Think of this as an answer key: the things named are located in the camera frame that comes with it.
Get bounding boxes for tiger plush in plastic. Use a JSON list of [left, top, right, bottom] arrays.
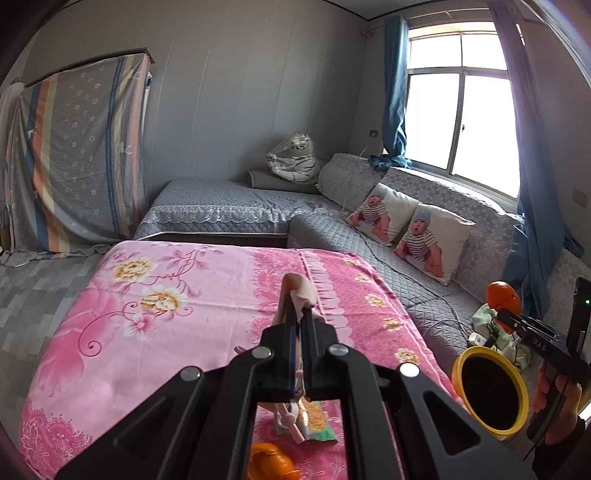
[[265, 131, 321, 185]]

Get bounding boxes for blue curtain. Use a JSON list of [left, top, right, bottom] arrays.
[[368, 16, 413, 172], [487, 0, 571, 319]]

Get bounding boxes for window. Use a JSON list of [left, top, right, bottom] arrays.
[[402, 21, 525, 199]]

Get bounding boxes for grey bolster pillow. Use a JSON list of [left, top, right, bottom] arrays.
[[246, 170, 319, 192]]

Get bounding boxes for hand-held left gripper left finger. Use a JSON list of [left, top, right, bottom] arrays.
[[54, 300, 303, 480]]

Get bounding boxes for pink bag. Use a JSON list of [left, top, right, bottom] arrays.
[[233, 272, 319, 444]]

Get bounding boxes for grey quilted sofa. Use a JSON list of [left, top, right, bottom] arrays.
[[133, 152, 591, 416]]

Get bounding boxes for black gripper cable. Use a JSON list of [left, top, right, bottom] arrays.
[[522, 392, 564, 462]]

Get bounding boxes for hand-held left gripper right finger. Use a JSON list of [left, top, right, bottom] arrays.
[[302, 316, 536, 480]]

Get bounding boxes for green snack packet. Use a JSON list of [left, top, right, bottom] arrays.
[[276, 399, 338, 445]]

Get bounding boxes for pink floral blanket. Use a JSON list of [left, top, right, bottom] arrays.
[[18, 240, 467, 480]]

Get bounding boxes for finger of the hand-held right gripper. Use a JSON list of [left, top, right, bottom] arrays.
[[496, 309, 534, 334], [522, 318, 563, 339]]

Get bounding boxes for pale green plastic bag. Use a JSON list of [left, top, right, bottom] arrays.
[[471, 302, 529, 370]]

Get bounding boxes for striped floral sheet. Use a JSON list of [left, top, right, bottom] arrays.
[[4, 52, 151, 268]]

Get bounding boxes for person's right forearm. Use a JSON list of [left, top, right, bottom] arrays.
[[531, 415, 591, 480]]

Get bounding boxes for orange peel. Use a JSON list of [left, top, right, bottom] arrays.
[[247, 442, 301, 480], [487, 281, 522, 334]]

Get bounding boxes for person's right hand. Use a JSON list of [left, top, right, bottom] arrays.
[[533, 364, 583, 445]]

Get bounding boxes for yellow trash bin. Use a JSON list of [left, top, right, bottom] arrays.
[[451, 347, 529, 439]]

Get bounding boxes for baby print pillow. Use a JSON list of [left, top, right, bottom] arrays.
[[393, 203, 476, 287], [347, 183, 421, 245]]

